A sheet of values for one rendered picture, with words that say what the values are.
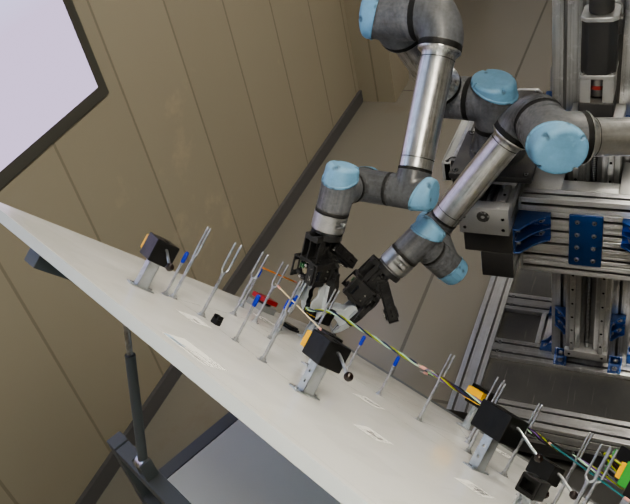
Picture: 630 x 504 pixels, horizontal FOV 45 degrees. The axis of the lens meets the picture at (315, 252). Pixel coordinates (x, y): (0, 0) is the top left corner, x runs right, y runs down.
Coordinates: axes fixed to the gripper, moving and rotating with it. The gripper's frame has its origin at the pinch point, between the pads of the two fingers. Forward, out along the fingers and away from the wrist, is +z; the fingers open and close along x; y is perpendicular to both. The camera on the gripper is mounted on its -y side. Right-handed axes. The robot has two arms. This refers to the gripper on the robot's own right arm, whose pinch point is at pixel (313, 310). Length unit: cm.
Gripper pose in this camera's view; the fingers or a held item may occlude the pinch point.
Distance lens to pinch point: 176.3
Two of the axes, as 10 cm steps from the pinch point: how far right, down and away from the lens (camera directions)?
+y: -6.5, 1.2, -7.5
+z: -2.2, 9.1, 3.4
